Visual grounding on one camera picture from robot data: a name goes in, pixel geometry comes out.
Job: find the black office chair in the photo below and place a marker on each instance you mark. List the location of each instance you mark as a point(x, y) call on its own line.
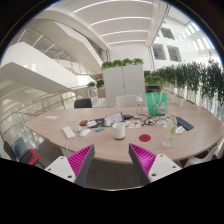
point(83, 103)

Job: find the white storage cabinet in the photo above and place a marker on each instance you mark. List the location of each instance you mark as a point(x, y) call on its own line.
point(126, 80)

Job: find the red round coaster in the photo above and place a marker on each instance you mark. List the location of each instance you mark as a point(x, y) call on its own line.
point(144, 138)

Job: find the white paper sheet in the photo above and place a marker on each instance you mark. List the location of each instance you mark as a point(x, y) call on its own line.
point(51, 117)

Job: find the blue and red chair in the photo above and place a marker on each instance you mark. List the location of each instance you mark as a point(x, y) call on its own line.
point(19, 151)

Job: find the open notebook with papers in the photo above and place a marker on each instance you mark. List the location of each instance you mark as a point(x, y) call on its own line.
point(113, 118)

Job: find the white ceramic mug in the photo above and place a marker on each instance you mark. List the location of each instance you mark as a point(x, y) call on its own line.
point(119, 130)

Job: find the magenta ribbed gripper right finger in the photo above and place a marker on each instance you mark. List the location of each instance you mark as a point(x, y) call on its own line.
point(151, 167)

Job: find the white power adapter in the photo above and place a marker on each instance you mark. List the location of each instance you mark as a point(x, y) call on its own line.
point(68, 132)

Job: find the clear bottle near bag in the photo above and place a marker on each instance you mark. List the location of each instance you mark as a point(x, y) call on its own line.
point(139, 105)

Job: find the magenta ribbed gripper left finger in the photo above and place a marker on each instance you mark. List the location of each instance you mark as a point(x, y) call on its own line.
point(73, 168)

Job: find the dark blue smartphone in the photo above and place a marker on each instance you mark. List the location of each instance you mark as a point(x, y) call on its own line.
point(181, 122)

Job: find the white computer mouse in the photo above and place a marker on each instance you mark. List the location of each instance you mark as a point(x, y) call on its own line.
point(85, 132)

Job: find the row of green plants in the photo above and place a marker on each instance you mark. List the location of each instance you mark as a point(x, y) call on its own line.
point(196, 76)

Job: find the green tote bag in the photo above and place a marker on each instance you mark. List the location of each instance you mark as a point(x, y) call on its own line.
point(157, 103)

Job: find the plants on cabinet top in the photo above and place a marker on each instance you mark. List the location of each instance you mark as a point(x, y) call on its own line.
point(121, 63)

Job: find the clear plastic water bottle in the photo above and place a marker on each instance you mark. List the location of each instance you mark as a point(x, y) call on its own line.
point(171, 130)

